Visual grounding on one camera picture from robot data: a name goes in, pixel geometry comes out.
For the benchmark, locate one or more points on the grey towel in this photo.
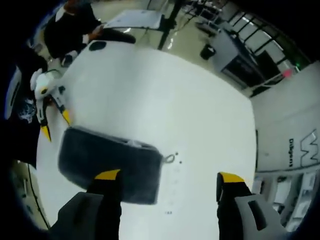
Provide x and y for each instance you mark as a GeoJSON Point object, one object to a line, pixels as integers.
{"type": "Point", "coordinates": [100, 155]}

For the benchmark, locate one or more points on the white chest-worn device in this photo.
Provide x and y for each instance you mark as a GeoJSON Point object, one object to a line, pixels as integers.
{"type": "Point", "coordinates": [15, 85]}

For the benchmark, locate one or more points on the grey metal shelf unit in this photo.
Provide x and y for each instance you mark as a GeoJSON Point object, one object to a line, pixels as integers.
{"type": "Point", "coordinates": [272, 180]}

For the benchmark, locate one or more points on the row of white storage bins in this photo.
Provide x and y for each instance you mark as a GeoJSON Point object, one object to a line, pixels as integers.
{"type": "Point", "coordinates": [282, 192]}

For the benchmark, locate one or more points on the black round object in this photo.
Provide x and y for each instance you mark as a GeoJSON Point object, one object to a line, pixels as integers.
{"type": "Point", "coordinates": [97, 46]}

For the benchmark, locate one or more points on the white side table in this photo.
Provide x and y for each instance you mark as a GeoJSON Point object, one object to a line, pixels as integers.
{"type": "Point", "coordinates": [135, 18]}

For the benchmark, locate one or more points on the black tripod stand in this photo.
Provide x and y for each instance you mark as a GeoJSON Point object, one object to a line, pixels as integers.
{"type": "Point", "coordinates": [167, 30]}

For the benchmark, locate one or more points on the pink tag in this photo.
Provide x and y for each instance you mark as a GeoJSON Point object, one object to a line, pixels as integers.
{"type": "Point", "coordinates": [287, 73]}

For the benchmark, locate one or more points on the grey cabinet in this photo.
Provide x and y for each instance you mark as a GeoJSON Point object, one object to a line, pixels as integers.
{"type": "Point", "coordinates": [230, 55]}

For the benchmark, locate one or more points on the black trash bin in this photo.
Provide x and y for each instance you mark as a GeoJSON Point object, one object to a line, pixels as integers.
{"type": "Point", "coordinates": [207, 52]}

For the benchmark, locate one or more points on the green lit sign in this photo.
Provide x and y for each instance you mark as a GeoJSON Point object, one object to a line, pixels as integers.
{"type": "Point", "coordinates": [297, 64]}

